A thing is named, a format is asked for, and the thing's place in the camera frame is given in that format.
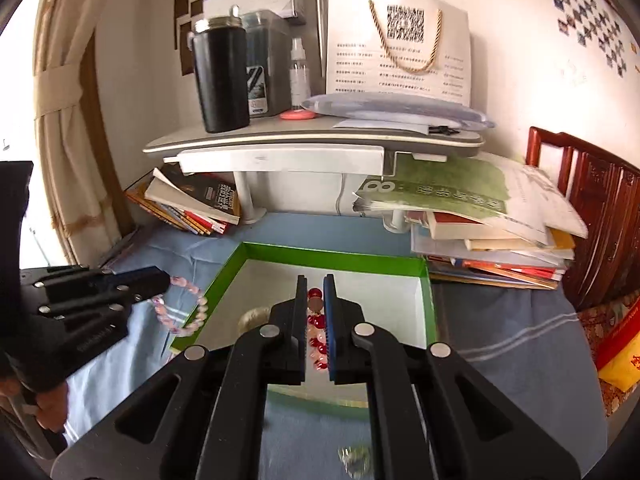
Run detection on pink crystal bead bracelet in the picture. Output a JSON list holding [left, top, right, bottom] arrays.
[[150, 274, 210, 338]]

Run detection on red and pink bead bracelet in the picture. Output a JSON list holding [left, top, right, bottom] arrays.
[[304, 286, 330, 372]]

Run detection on operator hand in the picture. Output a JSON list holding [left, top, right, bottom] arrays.
[[1, 377, 68, 432]]

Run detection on left stack of books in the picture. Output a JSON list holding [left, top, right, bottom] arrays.
[[125, 162, 241, 236]]

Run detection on stack of books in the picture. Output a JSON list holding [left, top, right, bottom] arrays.
[[125, 162, 241, 236], [354, 153, 588, 289]]

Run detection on beige curtain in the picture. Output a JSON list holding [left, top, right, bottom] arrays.
[[34, 0, 134, 264]]

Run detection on green holographic cardboard box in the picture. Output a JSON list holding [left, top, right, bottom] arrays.
[[168, 240, 438, 409]]

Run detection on red yellow bag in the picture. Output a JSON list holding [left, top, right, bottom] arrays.
[[596, 300, 639, 392]]

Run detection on right stack of books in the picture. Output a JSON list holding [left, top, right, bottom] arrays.
[[354, 153, 588, 289]]

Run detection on white desk shelf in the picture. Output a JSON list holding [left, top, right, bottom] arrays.
[[143, 116, 484, 223]]

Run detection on black thermos bottle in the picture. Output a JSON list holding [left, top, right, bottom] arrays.
[[188, 6, 250, 133]]

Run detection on small spray bottle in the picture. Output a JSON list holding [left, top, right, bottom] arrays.
[[288, 37, 310, 110]]

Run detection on grey storage box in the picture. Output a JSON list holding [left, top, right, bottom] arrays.
[[241, 10, 291, 118]]

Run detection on red wooden chair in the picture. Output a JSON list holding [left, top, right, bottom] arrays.
[[526, 127, 639, 311]]

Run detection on white paper gift bag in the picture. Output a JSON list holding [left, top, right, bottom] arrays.
[[326, 0, 472, 106]]

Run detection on white bracelet in box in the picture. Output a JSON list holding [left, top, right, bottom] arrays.
[[236, 305, 272, 337]]

